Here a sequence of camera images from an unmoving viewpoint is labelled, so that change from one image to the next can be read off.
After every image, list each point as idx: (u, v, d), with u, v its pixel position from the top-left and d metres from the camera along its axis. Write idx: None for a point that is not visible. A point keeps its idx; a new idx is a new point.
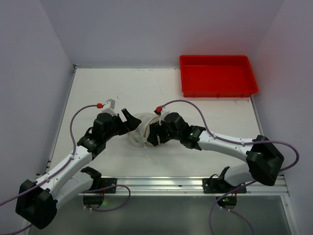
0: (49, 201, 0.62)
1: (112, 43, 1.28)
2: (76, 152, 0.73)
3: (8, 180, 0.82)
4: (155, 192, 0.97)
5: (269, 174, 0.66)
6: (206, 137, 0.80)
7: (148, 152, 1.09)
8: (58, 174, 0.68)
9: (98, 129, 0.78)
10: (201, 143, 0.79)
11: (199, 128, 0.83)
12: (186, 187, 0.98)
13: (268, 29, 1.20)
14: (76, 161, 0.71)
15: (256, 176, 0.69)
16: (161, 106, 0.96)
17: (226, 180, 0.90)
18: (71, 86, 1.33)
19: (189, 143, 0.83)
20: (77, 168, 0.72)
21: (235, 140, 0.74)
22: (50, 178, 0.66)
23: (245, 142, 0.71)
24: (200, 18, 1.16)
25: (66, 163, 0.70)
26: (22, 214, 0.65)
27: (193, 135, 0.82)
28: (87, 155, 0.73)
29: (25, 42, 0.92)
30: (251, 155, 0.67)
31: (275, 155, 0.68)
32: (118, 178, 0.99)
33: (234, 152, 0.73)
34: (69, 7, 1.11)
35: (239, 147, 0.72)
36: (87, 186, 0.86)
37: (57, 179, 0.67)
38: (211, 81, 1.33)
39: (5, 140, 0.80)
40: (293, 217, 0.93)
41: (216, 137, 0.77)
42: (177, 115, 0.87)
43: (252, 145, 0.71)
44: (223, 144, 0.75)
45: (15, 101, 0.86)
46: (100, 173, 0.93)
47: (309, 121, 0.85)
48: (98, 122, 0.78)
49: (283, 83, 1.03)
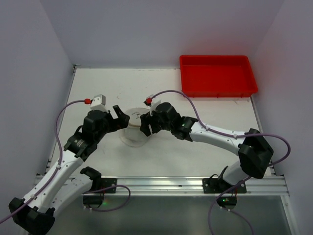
0: (40, 217, 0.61)
1: (112, 43, 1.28)
2: (63, 161, 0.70)
3: (9, 181, 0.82)
4: (155, 192, 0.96)
5: (259, 166, 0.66)
6: (198, 129, 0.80)
7: (148, 152, 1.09)
8: (45, 188, 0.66)
9: (88, 129, 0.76)
10: (193, 135, 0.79)
11: (191, 119, 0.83)
12: (186, 187, 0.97)
13: (268, 29, 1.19)
14: (62, 170, 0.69)
15: (246, 169, 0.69)
16: (151, 97, 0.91)
17: (225, 180, 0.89)
18: (71, 86, 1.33)
19: (180, 133, 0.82)
20: (66, 177, 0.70)
21: (227, 133, 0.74)
22: (37, 195, 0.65)
23: (238, 135, 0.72)
24: (200, 17, 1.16)
25: (53, 174, 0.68)
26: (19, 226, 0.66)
27: (185, 127, 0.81)
28: (75, 161, 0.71)
29: (24, 41, 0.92)
30: (243, 148, 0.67)
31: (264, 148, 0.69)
32: (118, 178, 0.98)
33: (226, 144, 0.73)
34: (69, 7, 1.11)
35: (232, 140, 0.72)
36: (86, 188, 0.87)
37: (45, 194, 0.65)
38: (211, 81, 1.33)
39: (5, 140, 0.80)
40: (293, 216, 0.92)
41: (209, 129, 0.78)
42: (169, 105, 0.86)
43: (244, 138, 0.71)
44: (215, 136, 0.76)
45: (15, 101, 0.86)
46: (100, 173, 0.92)
47: (309, 120, 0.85)
48: (87, 121, 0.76)
49: (284, 83, 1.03)
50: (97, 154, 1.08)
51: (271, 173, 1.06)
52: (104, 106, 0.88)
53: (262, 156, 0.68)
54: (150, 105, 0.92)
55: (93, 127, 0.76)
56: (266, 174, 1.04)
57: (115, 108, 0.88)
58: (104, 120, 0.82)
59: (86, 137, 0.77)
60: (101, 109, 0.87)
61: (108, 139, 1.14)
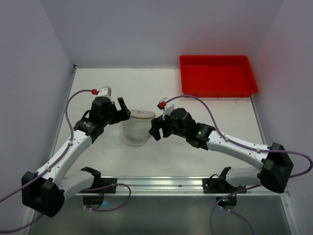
0: (54, 191, 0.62)
1: (112, 43, 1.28)
2: (74, 138, 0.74)
3: (8, 181, 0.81)
4: (155, 192, 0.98)
5: (281, 182, 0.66)
6: (216, 138, 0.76)
7: (149, 152, 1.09)
8: (58, 162, 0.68)
9: (96, 112, 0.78)
10: (211, 144, 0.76)
11: (208, 126, 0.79)
12: (186, 187, 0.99)
13: (268, 29, 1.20)
14: (75, 146, 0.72)
15: (266, 183, 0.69)
16: (165, 102, 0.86)
17: (227, 181, 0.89)
18: (71, 86, 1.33)
19: (196, 142, 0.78)
20: (77, 152, 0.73)
21: (249, 146, 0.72)
22: (51, 167, 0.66)
23: (261, 150, 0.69)
24: (200, 18, 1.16)
25: (65, 149, 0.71)
26: (30, 205, 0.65)
27: (201, 135, 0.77)
28: (85, 139, 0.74)
29: (25, 42, 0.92)
30: (267, 163, 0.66)
31: (287, 164, 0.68)
32: (117, 178, 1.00)
33: (248, 157, 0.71)
34: (69, 7, 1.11)
35: (254, 154, 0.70)
36: (89, 183, 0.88)
37: (59, 167, 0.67)
38: (211, 81, 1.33)
39: (5, 140, 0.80)
40: (293, 217, 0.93)
41: (228, 139, 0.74)
42: (185, 111, 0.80)
43: (267, 153, 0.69)
44: (236, 148, 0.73)
45: (15, 101, 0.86)
46: (99, 172, 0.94)
47: (309, 121, 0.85)
48: (96, 104, 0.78)
49: (284, 83, 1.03)
50: (97, 154, 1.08)
51: None
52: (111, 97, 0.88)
53: (285, 173, 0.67)
54: (164, 109, 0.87)
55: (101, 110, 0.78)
56: None
57: (120, 100, 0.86)
58: (110, 106, 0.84)
59: (94, 120, 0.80)
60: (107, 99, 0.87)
61: (108, 139, 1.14)
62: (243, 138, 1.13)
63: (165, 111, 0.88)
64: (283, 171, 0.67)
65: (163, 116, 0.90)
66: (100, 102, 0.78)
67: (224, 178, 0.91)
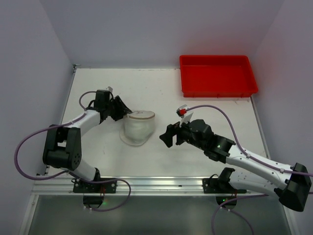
0: (78, 136, 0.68)
1: (112, 43, 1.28)
2: (87, 112, 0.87)
3: (7, 182, 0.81)
4: (155, 192, 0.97)
5: (302, 204, 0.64)
6: (236, 153, 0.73)
7: (149, 152, 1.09)
8: (79, 121, 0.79)
9: (100, 99, 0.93)
10: (231, 159, 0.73)
11: (227, 140, 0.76)
12: (186, 187, 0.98)
13: (268, 29, 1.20)
14: (89, 115, 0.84)
15: (286, 202, 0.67)
16: (186, 109, 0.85)
17: (232, 185, 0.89)
18: (71, 86, 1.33)
19: (215, 154, 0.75)
20: (91, 121, 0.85)
21: (272, 165, 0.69)
22: (74, 122, 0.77)
23: (285, 170, 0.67)
24: (200, 18, 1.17)
25: (82, 115, 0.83)
26: (49, 161, 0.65)
27: (220, 148, 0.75)
28: (97, 113, 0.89)
29: (25, 42, 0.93)
30: (291, 185, 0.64)
31: (307, 184, 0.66)
32: (117, 178, 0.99)
33: (271, 176, 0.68)
34: (69, 7, 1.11)
35: (277, 174, 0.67)
36: (92, 175, 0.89)
37: (80, 124, 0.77)
38: (212, 81, 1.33)
39: (5, 141, 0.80)
40: (293, 216, 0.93)
41: (250, 156, 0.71)
42: (206, 124, 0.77)
43: (291, 174, 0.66)
44: (257, 166, 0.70)
45: (15, 101, 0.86)
46: (98, 171, 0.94)
47: (309, 120, 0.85)
48: (99, 92, 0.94)
49: (284, 83, 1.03)
50: (97, 154, 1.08)
51: None
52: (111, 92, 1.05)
53: (305, 193, 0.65)
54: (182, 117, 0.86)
55: (105, 97, 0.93)
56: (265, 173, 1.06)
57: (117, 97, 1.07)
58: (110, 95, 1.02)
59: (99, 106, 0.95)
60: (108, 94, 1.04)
61: (108, 139, 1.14)
62: (243, 139, 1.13)
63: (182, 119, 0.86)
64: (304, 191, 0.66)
65: (180, 123, 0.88)
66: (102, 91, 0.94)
67: (223, 178, 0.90)
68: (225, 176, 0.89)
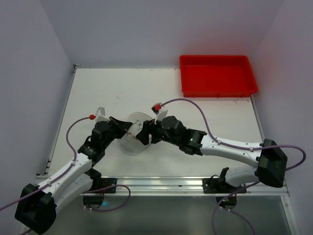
0: (49, 206, 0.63)
1: (112, 43, 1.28)
2: (77, 160, 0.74)
3: (8, 182, 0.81)
4: (155, 192, 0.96)
5: (279, 178, 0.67)
6: (209, 143, 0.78)
7: (148, 152, 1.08)
8: (60, 178, 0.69)
9: (96, 139, 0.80)
10: (204, 149, 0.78)
11: (199, 132, 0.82)
12: (186, 187, 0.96)
13: (268, 29, 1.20)
14: (77, 167, 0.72)
15: (265, 180, 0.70)
16: (160, 105, 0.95)
17: (227, 182, 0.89)
18: (71, 86, 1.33)
19: (190, 149, 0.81)
20: (79, 173, 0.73)
21: (242, 146, 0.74)
22: (52, 182, 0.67)
23: (254, 148, 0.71)
24: (200, 18, 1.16)
25: (67, 169, 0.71)
26: (21, 220, 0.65)
27: (193, 141, 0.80)
28: (88, 162, 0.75)
29: (25, 43, 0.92)
30: (262, 161, 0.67)
31: (282, 158, 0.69)
32: (118, 178, 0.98)
33: (242, 157, 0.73)
34: (68, 7, 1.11)
35: (248, 153, 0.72)
36: (86, 188, 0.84)
37: (59, 184, 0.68)
38: (212, 81, 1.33)
39: (5, 141, 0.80)
40: (293, 216, 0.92)
41: (221, 142, 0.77)
42: (176, 121, 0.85)
43: (261, 150, 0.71)
44: (229, 150, 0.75)
45: (15, 101, 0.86)
46: (99, 173, 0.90)
47: (309, 120, 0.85)
48: (96, 131, 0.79)
49: (284, 84, 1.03)
50: None
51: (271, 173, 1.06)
52: (104, 116, 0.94)
53: (281, 168, 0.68)
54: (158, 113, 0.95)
55: (101, 137, 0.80)
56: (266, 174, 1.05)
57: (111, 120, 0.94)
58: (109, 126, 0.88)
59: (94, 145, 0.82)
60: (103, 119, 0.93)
61: None
62: (244, 140, 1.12)
63: (158, 115, 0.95)
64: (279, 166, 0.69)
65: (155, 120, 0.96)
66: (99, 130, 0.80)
67: (224, 180, 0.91)
68: (225, 177, 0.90)
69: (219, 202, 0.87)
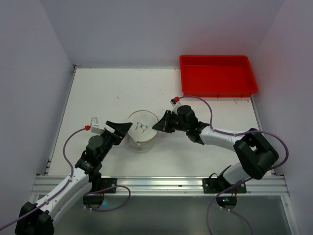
0: (47, 224, 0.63)
1: (112, 43, 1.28)
2: (74, 175, 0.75)
3: (8, 182, 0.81)
4: (155, 192, 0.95)
5: (257, 165, 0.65)
6: (206, 130, 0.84)
7: (149, 154, 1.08)
8: (57, 196, 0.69)
9: (91, 154, 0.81)
10: (202, 136, 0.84)
11: (205, 124, 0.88)
12: (186, 187, 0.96)
13: (268, 28, 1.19)
14: (73, 183, 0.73)
15: (245, 167, 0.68)
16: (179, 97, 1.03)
17: (225, 177, 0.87)
18: (71, 86, 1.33)
19: (193, 137, 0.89)
20: (75, 188, 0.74)
21: (228, 131, 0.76)
22: (49, 199, 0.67)
23: (237, 133, 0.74)
24: (200, 17, 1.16)
25: (64, 185, 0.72)
26: None
27: (198, 130, 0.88)
28: (84, 176, 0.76)
29: (25, 42, 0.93)
30: (239, 143, 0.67)
31: (268, 150, 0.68)
32: (118, 178, 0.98)
33: (228, 142, 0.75)
34: (68, 7, 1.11)
35: (232, 138, 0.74)
36: (87, 190, 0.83)
37: (57, 201, 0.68)
38: (211, 81, 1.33)
39: (4, 141, 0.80)
40: (293, 217, 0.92)
41: (215, 129, 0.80)
42: (190, 109, 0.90)
43: (244, 135, 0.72)
44: (217, 135, 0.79)
45: (14, 101, 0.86)
46: (100, 174, 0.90)
47: (310, 120, 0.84)
48: (90, 148, 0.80)
49: (284, 83, 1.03)
50: None
51: (271, 173, 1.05)
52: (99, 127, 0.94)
53: (264, 159, 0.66)
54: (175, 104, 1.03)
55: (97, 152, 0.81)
56: (266, 174, 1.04)
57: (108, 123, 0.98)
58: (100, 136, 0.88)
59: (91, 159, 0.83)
60: (98, 130, 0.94)
61: None
62: None
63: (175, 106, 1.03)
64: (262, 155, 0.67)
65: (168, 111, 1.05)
66: (93, 146, 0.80)
67: (222, 175, 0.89)
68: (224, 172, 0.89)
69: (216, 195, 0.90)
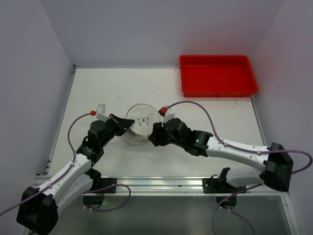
0: (52, 207, 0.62)
1: (112, 43, 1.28)
2: (76, 160, 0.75)
3: (8, 183, 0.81)
4: (155, 192, 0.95)
5: (285, 181, 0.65)
6: (214, 144, 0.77)
7: (148, 154, 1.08)
8: (60, 180, 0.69)
9: (93, 139, 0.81)
10: (210, 151, 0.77)
11: (204, 133, 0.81)
12: (186, 187, 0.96)
13: (268, 29, 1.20)
14: (76, 168, 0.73)
15: (270, 184, 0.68)
16: (166, 107, 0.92)
17: (228, 182, 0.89)
18: (71, 86, 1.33)
19: (195, 150, 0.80)
20: (78, 174, 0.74)
21: (249, 149, 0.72)
22: (52, 184, 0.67)
23: (261, 152, 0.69)
24: (200, 18, 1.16)
25: (67, 170, 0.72)
26: (23, 223, 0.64)
27: (198, 142, 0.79)
28: (86, 162, 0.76)
29: (25, 43, 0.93)
30: (269, 165, 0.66)
31: (288, 162, 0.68)
32: (118, 178, 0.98)
33: (249, 160, 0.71)
34: (68, 7, 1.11)
35: (255, 156, 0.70)
36: (86, 188, 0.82)
37: (60, 185, 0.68)
38: (211, 81, 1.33)
39: (4, 141, 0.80)
40: (293, 216, 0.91)
41: (227, 145, 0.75)
42: (180, 122, 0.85)
43: (268, 154, 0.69)
44: (234, 152, 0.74)
45: (14, 101, 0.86)
46: (99, 173, 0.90)
47: (310, 120, 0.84)
48: (92, 132, 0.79)
49: (284, 83, 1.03)
50: None
51: None
52: (104, 114, 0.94)
53: (288, 173, 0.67)
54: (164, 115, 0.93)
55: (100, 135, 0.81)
56: None
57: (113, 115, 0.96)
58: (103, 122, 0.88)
59: (92, 145, 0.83)
60: (102, 117, 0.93)
61: None
62: (244, 140, 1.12)
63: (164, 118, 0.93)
64: (283, 168, 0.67)
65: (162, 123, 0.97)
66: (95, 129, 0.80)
67: (224, 179, 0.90)
68: (225, 177, 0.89)
69: (220, 202, 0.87)
